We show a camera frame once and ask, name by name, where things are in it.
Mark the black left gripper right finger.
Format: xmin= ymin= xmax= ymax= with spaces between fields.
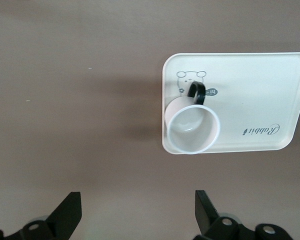
xmin=193 ymin=189 xmax=295 ymax=240

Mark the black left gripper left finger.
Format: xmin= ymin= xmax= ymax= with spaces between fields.
xmin=0 ymin=191 xmax=83 ymax=240

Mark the white mug black handle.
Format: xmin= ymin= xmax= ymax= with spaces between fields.
xmin=164 ymin=80 xmax=221 ymax=156

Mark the cream rabbit print tray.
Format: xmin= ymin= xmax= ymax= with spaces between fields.
xmin=161 ymin=51 xmax=300 ymax=154

